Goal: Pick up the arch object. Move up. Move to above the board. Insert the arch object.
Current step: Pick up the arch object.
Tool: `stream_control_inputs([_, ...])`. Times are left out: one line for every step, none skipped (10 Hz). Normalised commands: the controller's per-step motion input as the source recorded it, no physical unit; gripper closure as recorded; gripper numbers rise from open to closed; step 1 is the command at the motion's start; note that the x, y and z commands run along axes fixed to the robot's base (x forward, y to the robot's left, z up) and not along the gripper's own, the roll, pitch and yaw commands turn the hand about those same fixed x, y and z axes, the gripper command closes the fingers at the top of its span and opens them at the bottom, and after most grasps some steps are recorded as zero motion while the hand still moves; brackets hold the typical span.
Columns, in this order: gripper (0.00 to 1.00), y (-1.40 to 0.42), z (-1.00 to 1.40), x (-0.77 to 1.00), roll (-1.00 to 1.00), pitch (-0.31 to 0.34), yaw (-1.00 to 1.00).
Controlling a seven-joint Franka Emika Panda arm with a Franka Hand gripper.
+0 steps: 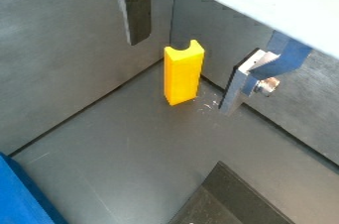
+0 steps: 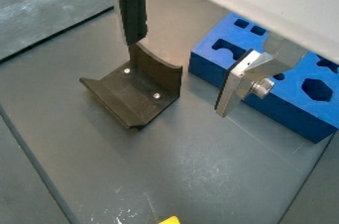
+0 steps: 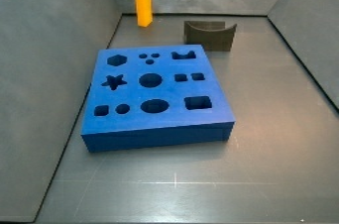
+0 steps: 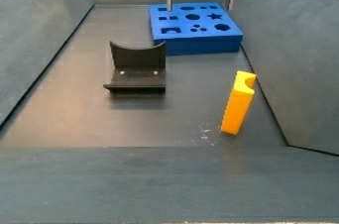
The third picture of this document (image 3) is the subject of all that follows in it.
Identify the blue foam shape board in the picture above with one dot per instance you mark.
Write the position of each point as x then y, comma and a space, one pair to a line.
155, 96

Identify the dark grey arch block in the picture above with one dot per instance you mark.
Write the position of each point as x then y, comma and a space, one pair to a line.
211, 34

